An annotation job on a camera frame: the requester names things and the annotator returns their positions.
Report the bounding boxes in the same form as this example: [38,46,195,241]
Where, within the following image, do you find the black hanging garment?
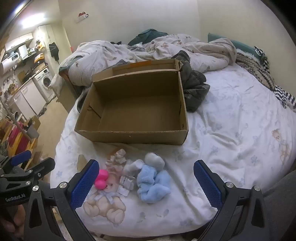
[48,42,61,62]

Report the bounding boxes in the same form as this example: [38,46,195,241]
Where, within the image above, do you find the white cloth with tags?
[117,160,144,197]

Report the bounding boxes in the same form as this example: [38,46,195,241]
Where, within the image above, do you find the pink plastic container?
[5,123,30,160]

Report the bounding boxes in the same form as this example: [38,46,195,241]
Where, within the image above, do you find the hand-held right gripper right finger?
[194,159,271,241]

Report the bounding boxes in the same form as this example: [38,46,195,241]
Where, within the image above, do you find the dark green corduroy garment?
[171,50,210,113]

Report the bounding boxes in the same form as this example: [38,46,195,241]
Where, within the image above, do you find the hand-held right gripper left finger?
[23,159,100,241]

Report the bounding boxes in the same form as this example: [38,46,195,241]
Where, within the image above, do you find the person's left hand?
[0,205,25,235]

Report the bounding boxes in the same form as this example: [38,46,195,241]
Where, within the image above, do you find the teal pillow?
[207,32,260,58]

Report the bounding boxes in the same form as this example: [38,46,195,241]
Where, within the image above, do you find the brown cardboard box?
[74,59,189,146]

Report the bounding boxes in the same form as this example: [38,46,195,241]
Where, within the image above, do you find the wooden bed frame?
[57,70,81,113]

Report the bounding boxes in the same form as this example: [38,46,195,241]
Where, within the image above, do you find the black white striped cloth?
[254,46,296,109]

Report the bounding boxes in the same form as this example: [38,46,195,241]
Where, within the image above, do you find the dark green cloth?
[128,29,169,46]

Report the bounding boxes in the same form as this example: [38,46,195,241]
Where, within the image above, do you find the white kitchen cabinet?
[14,81,45,118]

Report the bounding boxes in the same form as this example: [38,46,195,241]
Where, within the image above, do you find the light blue plush toy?
[136,152,171,204]

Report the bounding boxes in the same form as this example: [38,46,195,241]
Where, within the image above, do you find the person's grey clothing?
[264,170,296,241]

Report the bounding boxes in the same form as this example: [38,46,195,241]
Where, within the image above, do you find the pink rubber toy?
[94,169,109,191]

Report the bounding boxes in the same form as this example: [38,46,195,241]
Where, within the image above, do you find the crumpled white printed duvet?
[51,34,237,93]

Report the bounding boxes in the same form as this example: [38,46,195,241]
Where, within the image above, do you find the white countertop appliance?
[1,52,20,67]

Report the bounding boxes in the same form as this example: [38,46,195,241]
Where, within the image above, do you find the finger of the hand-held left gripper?
[22,157,56,183]
[6,150,32,168]

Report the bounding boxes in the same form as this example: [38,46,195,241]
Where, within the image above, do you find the white washing machine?
[32,68,56,103]

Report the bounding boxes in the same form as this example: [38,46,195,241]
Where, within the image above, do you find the white wall cabinet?
[5,32,34,51]

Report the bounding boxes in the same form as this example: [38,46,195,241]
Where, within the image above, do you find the beige fabric scrunchie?
[106,149,127,172]

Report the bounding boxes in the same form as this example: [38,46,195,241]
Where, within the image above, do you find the small grey box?
[26,125,40,139]

